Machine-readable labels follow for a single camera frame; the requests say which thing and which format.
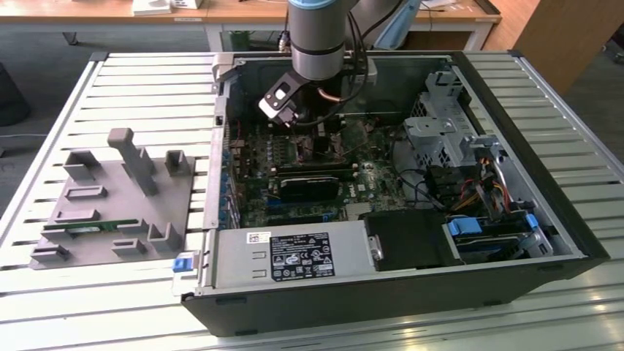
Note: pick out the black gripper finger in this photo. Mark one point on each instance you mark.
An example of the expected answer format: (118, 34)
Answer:
(327, 140)

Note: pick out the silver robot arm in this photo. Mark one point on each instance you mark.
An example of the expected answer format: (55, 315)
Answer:
(317, 36)

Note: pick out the CPU socket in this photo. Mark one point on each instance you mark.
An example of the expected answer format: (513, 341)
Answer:
(295, 146)

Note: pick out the black RAM slot bank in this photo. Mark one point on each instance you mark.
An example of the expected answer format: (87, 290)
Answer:
(317, 171)

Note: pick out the black graphics card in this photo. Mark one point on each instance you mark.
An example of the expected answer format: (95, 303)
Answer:
(307, 188)

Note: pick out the green motherboard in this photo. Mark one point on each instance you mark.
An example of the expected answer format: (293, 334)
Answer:
(381, 183)

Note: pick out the silver chipset heatsink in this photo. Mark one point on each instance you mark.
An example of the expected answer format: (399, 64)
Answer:
(358, 211)

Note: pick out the metal drive cage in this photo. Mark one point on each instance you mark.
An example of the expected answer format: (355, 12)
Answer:
(439, 128)

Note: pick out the green object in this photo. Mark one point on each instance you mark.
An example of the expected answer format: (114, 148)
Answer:
(239, 40)

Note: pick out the white barcode sticker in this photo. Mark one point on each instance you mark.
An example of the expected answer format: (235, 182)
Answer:
(257, 237)

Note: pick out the silver shroud latch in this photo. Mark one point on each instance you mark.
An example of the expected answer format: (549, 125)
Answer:
(375, 248)

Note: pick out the black plastic shroud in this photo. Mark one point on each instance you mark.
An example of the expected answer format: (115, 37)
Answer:
(410, 237)

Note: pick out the black rating label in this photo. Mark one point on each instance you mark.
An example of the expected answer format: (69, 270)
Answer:
(302, 257)

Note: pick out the blue disk carrier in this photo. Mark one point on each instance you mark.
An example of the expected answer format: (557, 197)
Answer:
(463, 227)

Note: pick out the silver power supply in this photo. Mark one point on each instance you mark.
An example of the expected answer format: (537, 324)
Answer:
(239, 263)

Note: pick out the white box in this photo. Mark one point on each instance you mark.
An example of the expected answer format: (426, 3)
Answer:
(151, 9)

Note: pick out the blue case latch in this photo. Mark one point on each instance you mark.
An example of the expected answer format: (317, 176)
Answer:
(183, 265)

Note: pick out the grey parts rack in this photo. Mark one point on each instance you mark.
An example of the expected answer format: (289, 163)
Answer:
(127, 219)

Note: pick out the small blue clip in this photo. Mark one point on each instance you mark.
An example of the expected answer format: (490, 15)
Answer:
(531, 223)

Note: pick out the green RAM stick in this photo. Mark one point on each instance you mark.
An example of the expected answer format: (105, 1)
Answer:
(119, 222)

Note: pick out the black PC case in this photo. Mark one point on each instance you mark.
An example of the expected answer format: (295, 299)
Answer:
(390, 311)

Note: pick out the wooden desk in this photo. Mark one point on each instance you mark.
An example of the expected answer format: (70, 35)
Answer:
(113, 11)

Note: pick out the wooden cabinet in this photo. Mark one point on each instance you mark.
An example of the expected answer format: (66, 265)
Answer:
(561, 36)

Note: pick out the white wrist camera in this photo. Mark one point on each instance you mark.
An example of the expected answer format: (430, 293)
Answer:
(281, 97)

